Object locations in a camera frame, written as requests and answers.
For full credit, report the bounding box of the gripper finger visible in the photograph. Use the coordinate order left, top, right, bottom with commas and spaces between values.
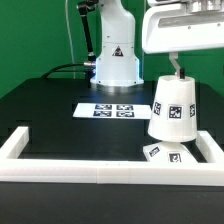
169, 52, 185, 80

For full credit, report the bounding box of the white marker sheet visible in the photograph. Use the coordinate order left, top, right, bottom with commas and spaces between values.
73, 103, 151, 120

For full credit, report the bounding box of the white U-shaped frame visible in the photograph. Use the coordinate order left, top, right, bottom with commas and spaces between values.
0, 126, 224, 186

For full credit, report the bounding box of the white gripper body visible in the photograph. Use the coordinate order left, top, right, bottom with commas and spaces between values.
142, 2, 224, 54

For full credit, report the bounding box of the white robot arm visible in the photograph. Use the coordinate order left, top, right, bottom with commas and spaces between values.
91, 0, 224, 89

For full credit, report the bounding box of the white lamp base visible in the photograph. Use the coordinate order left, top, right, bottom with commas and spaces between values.
143, 141, 196, 164

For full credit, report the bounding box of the white cable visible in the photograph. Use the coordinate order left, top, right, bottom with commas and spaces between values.
65, 0, 76, 80

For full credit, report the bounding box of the black cable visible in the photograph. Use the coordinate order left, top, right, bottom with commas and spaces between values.
39, 0, 100, 81

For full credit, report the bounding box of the white lamp shade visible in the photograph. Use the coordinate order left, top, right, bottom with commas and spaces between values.
148, 75, 197, 142

